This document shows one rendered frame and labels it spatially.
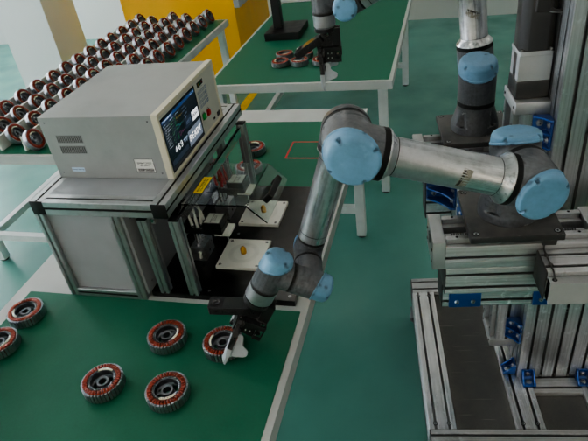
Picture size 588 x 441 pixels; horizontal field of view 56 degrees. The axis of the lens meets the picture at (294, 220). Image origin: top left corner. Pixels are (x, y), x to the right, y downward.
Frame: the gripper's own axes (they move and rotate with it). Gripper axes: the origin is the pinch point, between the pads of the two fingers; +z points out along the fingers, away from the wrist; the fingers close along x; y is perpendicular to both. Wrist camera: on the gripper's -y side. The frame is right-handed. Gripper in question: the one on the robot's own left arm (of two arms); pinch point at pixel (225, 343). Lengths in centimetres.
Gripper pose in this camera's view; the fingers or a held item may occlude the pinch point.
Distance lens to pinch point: 158.7
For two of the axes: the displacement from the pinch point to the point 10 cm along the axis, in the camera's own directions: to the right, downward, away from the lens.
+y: 9.2, 3.5, 1.8
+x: 0.6, -5.7, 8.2
